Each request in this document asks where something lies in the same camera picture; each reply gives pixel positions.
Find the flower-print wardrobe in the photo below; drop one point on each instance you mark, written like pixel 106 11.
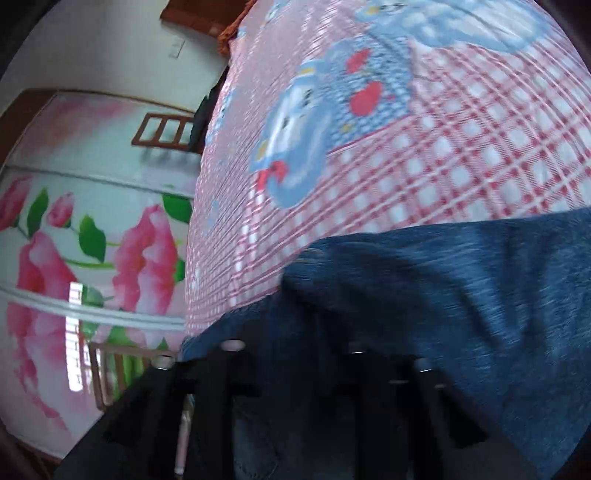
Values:
pixel 69 277

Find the dark cloth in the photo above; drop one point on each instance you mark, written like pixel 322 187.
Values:
pixel 205 115

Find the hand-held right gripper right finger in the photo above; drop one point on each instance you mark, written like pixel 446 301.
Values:
pixel 383 415

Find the pink checked printed bed sheet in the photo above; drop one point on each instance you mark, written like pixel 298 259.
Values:
pixel 415 161

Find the orange fringed cloth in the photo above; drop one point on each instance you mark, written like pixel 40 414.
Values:
pixel 228 37

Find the wooden chair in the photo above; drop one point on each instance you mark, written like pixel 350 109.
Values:
pixel 159 131

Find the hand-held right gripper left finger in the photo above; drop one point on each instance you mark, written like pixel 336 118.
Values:
pixel 212 392

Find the wooden bed headboard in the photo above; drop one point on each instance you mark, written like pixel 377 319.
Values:
pixel 198 14

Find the white wall switch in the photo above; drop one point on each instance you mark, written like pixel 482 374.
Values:
pixel 176 48

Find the blue denim pants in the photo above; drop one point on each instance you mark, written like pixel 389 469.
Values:
pixel 461 300

